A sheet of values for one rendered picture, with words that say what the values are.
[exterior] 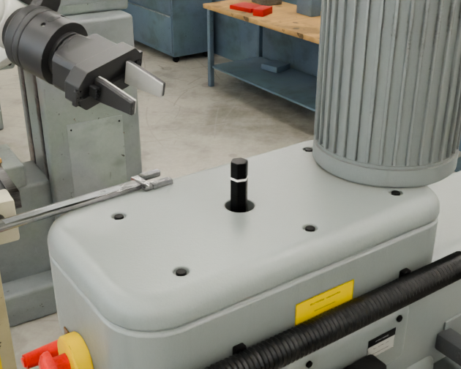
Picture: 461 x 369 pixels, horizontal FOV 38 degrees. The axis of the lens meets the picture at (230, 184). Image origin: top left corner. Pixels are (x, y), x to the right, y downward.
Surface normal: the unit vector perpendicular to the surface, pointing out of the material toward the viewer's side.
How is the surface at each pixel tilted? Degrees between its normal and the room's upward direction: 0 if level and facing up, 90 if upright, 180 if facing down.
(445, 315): 90
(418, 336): 90
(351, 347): 90
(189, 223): 0
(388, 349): 90
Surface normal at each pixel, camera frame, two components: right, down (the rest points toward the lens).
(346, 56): -0.79, 0.27
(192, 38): 0.57, 0.36
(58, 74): -0.54, 0.47
